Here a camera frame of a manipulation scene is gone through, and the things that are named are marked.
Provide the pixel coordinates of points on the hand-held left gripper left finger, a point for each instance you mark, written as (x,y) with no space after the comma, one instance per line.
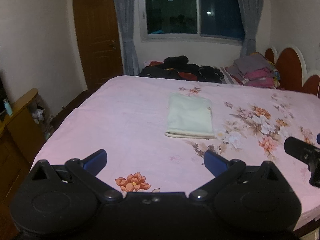
(96,159)

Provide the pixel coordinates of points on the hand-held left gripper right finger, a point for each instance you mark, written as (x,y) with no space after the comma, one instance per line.
(214,160)

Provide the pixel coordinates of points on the white knit sweater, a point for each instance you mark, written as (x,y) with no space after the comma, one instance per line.
(190,115)

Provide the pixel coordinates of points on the stack of folded clothes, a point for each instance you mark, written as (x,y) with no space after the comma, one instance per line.
(252,72)

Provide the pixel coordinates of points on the pile of black clothes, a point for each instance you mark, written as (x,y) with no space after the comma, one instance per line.
(175,61)

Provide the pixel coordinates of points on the pink floral bed sheet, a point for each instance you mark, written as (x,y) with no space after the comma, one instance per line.
(125,117)

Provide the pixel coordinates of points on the heap of crumpled waste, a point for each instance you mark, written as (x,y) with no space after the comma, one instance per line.
(37,113)

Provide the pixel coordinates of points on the red and white headboard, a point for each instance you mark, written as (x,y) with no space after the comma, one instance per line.
(287,65)

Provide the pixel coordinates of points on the wooden cabinet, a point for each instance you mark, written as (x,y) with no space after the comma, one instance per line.
(15,142)

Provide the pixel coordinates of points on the striped pillow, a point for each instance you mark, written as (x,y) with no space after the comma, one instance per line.
(228,76)

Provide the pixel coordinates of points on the small blue bottle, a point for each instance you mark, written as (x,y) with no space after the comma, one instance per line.
(7,108)

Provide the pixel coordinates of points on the dark screen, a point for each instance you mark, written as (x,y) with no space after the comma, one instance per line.
(2,92)

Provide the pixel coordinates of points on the brown wooden door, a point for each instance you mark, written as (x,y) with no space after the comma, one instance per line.
(97,42)

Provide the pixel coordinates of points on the grey curtain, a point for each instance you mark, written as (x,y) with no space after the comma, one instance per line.
(126,30)
(250,17)

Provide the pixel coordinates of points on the white framed window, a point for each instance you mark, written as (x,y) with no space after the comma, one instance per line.
(172,10)

